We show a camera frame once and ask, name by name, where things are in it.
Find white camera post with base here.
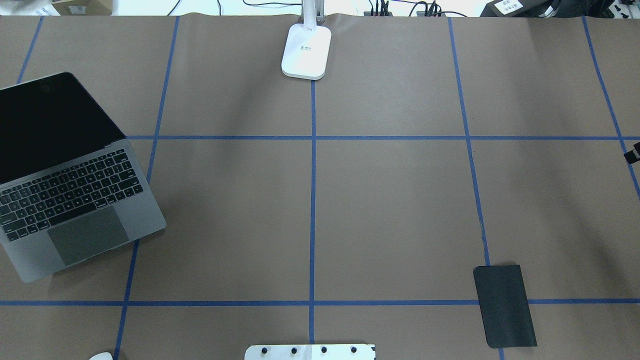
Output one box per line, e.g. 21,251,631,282
244,343,377,360

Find black mouse pad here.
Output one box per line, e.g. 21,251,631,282
472,264,538,349

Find grey laptop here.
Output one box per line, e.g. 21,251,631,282
0,71,167,283

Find white computer mouse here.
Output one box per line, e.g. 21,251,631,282
89,352,114,360

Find cardboard box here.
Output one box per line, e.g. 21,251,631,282
52,0,114,16

